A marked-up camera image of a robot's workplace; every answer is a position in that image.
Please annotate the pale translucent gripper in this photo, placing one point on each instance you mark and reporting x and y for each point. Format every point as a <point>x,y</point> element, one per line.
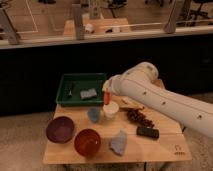
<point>106,88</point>

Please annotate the red orange pepper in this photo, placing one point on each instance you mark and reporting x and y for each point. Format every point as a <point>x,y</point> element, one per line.
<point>106,98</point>

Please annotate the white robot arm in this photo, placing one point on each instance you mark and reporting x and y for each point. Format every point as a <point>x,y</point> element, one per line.
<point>137,83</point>

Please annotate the white cup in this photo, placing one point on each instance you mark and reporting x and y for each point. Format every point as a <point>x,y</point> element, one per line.
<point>111,109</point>

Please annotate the blue plastic cup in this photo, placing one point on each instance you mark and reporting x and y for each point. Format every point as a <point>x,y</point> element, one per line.
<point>94,114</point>

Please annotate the grey sponge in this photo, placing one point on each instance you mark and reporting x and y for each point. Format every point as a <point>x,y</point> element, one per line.
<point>88,94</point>

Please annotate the yellow banana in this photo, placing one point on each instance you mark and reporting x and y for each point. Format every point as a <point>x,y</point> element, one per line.
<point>128,103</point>

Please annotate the green plastic tray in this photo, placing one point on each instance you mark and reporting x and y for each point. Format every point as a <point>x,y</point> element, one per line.
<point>82,81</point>

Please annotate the brown grape bunch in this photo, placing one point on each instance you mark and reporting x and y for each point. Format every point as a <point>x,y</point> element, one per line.
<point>137,117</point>

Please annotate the dark small object in tray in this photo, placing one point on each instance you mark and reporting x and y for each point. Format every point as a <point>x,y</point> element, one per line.
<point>70,90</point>

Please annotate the light blue cloth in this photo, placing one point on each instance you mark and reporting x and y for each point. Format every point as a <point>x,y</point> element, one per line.
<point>118,143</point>

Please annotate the black rectangular block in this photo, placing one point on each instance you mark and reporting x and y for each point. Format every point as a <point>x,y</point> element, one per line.
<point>148,132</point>

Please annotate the red orange bowl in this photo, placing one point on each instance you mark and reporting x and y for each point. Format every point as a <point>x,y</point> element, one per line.
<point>87,142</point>

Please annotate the background wooden table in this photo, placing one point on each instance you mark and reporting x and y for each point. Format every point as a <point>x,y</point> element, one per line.
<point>100,25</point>

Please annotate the purple bowl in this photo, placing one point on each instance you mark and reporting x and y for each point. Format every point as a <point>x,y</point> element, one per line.
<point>60,130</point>

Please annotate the grey metal post middle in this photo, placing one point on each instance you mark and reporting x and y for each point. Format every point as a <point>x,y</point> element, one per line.
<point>78,21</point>

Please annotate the grey metal post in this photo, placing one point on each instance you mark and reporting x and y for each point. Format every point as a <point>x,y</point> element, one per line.
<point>11,34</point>
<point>170,26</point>
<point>78,21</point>

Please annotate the grey metal post right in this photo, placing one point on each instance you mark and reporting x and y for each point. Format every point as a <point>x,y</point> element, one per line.
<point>170,26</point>

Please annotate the grey metal post left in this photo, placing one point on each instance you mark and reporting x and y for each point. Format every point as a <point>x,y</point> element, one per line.
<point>11,34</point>

